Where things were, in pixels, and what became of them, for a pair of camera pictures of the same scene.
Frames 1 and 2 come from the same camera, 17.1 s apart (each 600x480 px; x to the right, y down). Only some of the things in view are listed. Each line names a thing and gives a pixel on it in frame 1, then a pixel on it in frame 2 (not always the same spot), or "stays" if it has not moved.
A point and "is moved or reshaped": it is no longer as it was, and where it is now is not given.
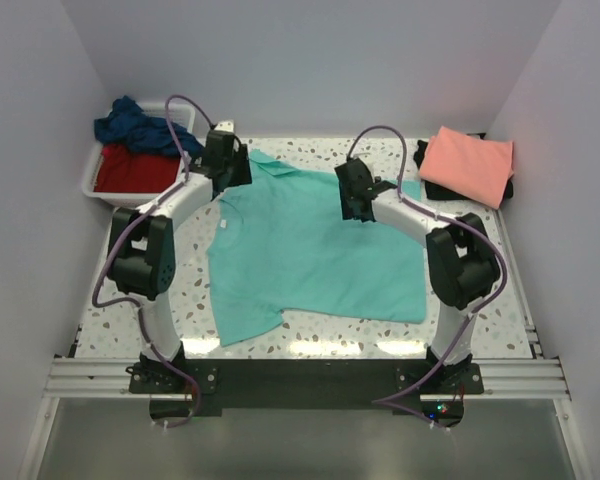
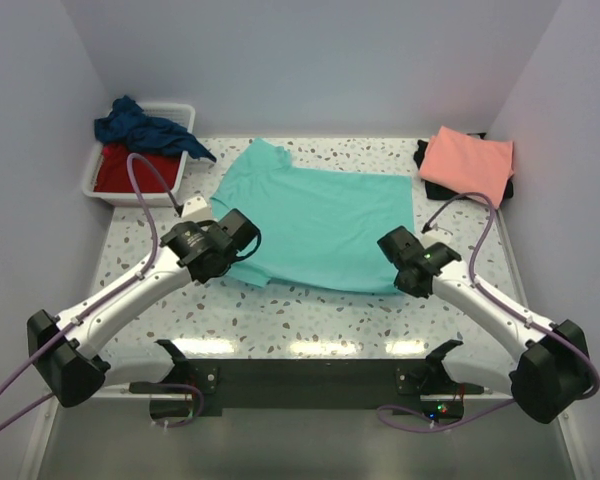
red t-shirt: [124, 171] stays
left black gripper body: [239, 167] → [225, 268]
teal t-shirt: [281, 245] is moved or reshaped
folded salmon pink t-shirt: [470, 166] stays
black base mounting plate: [182, 391] stays
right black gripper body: [347, 206] → [401, 284]
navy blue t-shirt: [128, 124] stays
